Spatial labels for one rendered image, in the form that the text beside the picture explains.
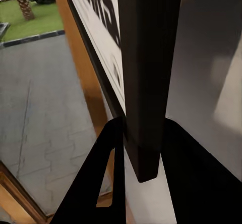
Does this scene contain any poster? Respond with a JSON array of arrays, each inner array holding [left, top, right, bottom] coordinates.
[[67, 0, 181, 183]]

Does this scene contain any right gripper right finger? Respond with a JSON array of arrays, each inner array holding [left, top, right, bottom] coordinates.
[[161, 118, 242, 224]]

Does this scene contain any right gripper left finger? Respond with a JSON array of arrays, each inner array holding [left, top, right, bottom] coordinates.
[[50, 116, 126, 224]]

